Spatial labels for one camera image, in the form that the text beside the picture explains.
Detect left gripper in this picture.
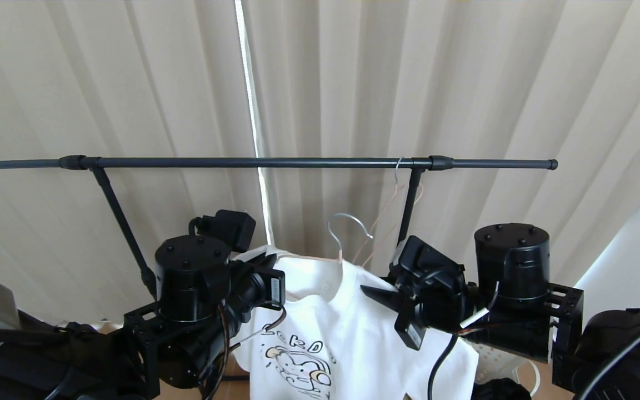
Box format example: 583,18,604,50
229,253,287,334

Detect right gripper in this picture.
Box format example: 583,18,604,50
360,281,472,352

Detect white printed sleeveless top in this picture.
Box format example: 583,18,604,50
233,244,481,400

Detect pink clothes hanger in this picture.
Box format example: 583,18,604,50
352,157,425,268
296,213,374,264

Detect black clothes rack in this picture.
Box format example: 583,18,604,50
0,154,559,384

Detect white laundry basket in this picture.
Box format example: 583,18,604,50
473,340,542,400

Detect black garment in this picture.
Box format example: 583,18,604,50
472,377,532,400

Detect beige curtain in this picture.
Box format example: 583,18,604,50
0,0,640,334

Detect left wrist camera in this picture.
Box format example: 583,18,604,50
188,209,257,254

